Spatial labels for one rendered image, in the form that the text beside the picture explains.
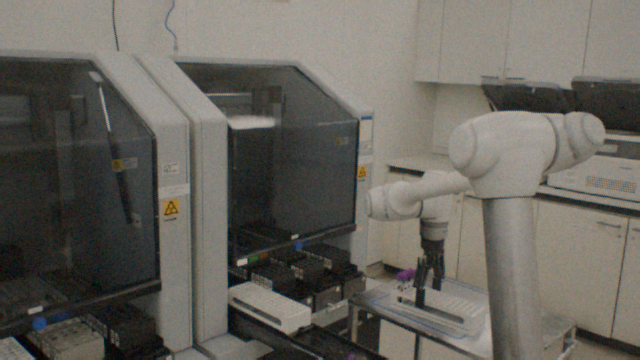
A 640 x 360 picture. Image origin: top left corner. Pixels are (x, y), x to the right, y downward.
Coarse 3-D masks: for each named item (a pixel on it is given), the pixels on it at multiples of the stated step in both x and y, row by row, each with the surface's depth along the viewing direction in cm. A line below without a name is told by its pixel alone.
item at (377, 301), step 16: (432, 272) 215; (384, 288) 197; (448, 288) 199; (464, 288) 200; (480, 288) 200; (352, 304) 186; (368, 304) 184; (384, 304) 184; (352, 320) 188; (400, 320) 173; (416, 320) 173; (544, 320) 176; (560, 320) 177; (576, 320) 177; (352, 336) 189; (416, 336) 222; (432, 336) 164; (448, 336) 164; (464, 336) 164; (480, 336) 164; (544, 336) 166; (560, 336) 168; (416, 352) 223; (464, 352) 157; (480, 352) 155
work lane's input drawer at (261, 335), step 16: (240, 320) 175; (256, 320) 171; (256, 336) 170; (272, 336) 165; (288, 336) 161; (304, 336) 164; (320, 336) 164; (336, 336) 163; (288, 352) 161; (304, 352) 156; (320, 352) 153; (336, 352) 156; (352, 352) 156; (368, 352) 155
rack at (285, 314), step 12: (240, 288) 182; (252, 288) 183; (264, 288) 183; (228, 300) 181; (240, 300) 185; (252, 300) 173; (264, 300) 174; (276, 300) 174; (288, 300) 175; (252, 312) 173; (264, 312) 178; (276, 312) 166; (288, 312) 167; (300, 312) 166; (276, 324) 166; (288, 324) 162; (300, 324) 166
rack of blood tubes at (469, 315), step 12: (396, 300) 180; (408, 300) 182; (432, 300) 174; (444, 300) 174; (456, 300) 175; (408, 312) 178; (420, 312) 175; (432, 312) 178; (444, 312) 179; (456, 312) 167; (468, 312) 166; (480, 312) 167; (444, 324) 170; (456, 324) 167; (468, 324) 164; (480, 324) 168
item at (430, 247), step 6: (420, 240) 174; (426, 240) 171; (432, 240) 171; (438, 240) 171; (444, 240) 172; (420, 246) 174; (426, 246) 172; (432, 246) 171; (438, 246) 171; (426, 252) 172; (432, 252) 173; (438, 252) 176; (426, 258) 172; (426, 264) 174
